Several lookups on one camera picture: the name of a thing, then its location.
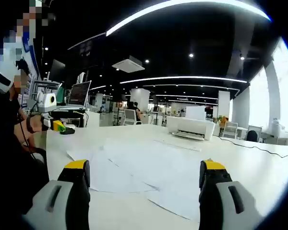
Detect white printing papers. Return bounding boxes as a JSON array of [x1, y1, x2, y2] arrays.
[[66, 138, 202, 221]]

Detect white printer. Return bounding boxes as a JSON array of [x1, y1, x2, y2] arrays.
[[167, 116, 216, 141]]

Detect ceiling air conditioner unit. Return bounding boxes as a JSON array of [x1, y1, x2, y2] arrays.
[[111, 55, 145, 73]]

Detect orange decoration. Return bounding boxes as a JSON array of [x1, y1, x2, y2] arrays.
[[217, 115, 229, 128]]

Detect person's left hand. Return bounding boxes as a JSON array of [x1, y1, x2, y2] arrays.
[[31, 115, 50, 134]]

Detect blue white wall poster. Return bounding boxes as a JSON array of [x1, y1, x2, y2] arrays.
[[21, 35, 41, 81]]

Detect table socket strip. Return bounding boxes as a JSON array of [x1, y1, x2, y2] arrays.
[[153, 139, 202, 152]]

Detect black wristband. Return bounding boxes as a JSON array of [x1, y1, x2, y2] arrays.
[[26, 116, 35, 134]]

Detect ceiling light strip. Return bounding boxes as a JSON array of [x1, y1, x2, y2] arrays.
[[120, 76, 248, 84]]

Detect long curved ceiling light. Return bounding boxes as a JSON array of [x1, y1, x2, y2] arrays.
[[106, 0, 271, 37]]

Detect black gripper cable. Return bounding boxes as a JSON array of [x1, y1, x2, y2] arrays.
[[18, 102, 39, 160]]

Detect white table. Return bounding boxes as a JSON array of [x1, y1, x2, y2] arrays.
[[35, 123, 288, 230]]

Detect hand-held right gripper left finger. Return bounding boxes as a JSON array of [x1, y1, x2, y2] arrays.
[[23, 159, 91, 230]]

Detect black office chair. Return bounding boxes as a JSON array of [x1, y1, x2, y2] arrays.
[[246, 130, 259, 142]]

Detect white jug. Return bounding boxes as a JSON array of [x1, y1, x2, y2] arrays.
[[272, 118, 287, 135]]

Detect white office chair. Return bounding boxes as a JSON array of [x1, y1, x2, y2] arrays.
[[123, 109, 142, 126]]

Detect black power cable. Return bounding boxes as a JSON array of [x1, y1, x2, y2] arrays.
[[217, 135, 288, 159]]

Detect printer feed paper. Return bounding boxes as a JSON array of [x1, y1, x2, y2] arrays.
[[186, 106, 206, 120]]

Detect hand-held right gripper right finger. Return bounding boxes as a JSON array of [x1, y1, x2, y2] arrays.
[[198, 159, 271, 230]]

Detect dark monitor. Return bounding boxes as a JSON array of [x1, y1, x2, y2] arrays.
[[49, 59, 66, 81]]

